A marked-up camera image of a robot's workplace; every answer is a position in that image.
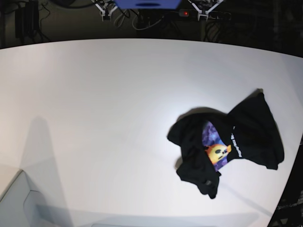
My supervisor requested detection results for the black box on floor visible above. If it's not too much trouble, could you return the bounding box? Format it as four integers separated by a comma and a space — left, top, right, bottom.
15, 1, 39, 42

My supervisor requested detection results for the black graphic t-shirt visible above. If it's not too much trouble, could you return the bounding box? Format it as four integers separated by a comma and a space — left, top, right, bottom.
167, 89, 285, 199

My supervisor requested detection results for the blue box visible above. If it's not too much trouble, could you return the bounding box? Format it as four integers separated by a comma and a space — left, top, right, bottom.
114, 0, 181, 9

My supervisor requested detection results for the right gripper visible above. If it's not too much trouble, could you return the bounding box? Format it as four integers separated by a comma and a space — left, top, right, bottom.
93, 0, 118, 21

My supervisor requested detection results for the white tray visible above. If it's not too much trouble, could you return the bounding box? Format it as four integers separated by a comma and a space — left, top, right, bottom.
0, 170, 45, 227

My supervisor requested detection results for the black power strip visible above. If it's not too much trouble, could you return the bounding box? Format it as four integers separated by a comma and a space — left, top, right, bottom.
178, 9, 232, 21

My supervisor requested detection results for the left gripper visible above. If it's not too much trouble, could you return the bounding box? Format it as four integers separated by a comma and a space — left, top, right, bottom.
188, 0, 224, 21

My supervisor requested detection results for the white cable loop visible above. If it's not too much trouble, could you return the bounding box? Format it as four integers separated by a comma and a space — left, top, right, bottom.
113, 9, 131, 28

